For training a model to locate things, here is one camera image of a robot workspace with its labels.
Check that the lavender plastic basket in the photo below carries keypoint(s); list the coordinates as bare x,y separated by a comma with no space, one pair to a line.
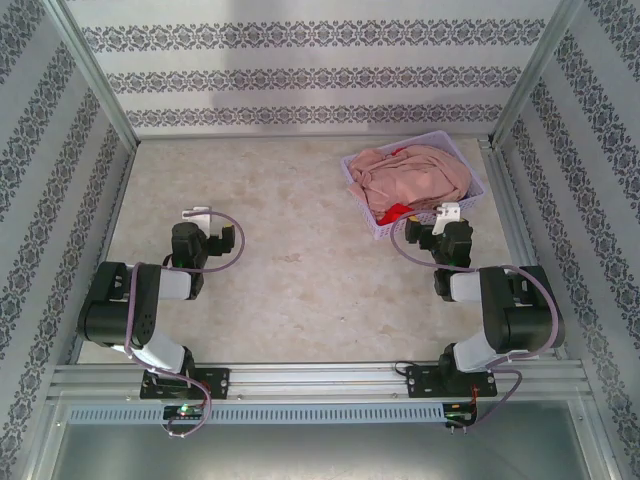
372,226

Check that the pink t-shirt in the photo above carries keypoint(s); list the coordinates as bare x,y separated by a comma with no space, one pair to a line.
410,175

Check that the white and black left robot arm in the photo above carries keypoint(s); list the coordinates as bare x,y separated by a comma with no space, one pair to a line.
115,310

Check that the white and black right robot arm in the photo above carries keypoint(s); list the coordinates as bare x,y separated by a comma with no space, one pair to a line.
525,320

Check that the red garment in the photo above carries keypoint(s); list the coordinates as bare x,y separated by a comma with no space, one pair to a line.
392,215

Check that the right circuit board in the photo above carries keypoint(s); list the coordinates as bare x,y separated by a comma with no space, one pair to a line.
457,415

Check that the circuit board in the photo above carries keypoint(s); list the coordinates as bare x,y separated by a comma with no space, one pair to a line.
457,415
185,411

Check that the left circuit board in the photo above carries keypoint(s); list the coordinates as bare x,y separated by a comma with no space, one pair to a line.
185,411

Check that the grey sheet metal tray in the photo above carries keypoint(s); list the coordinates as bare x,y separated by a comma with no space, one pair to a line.
320,455

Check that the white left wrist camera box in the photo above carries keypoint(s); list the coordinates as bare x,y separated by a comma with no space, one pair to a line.
197,214

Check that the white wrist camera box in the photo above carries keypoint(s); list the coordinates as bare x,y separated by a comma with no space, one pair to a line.
197,214
447,212

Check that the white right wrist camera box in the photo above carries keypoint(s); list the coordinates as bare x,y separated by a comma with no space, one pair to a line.
447,212

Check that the aluminium side rail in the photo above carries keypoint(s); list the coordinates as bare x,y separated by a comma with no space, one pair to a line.
515,225

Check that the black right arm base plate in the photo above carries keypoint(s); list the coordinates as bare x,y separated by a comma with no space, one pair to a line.
420,382

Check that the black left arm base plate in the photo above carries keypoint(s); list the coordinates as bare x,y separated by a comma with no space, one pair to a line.
217,382

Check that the aluminium mounting rail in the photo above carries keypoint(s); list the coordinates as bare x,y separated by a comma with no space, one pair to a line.
320,377

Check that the aluminium frame post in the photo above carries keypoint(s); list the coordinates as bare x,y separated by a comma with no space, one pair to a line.
533,75
97,75

